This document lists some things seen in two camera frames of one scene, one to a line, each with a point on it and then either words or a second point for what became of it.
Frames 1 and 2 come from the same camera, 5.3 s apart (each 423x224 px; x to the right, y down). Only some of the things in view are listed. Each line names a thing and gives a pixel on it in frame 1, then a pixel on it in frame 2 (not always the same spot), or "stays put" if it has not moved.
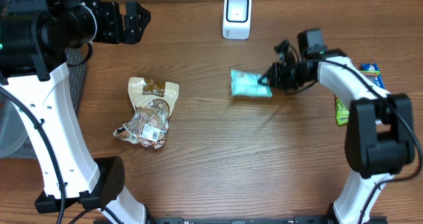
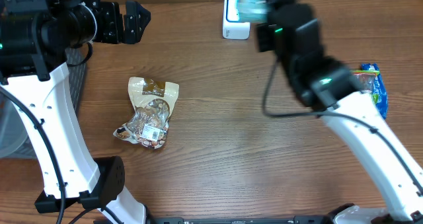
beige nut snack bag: x=154 y=102 stays put
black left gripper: x=115 y=33 stays put
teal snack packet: x=244 y=83 -> x=252 y=3
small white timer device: x=236 y=16 stays put
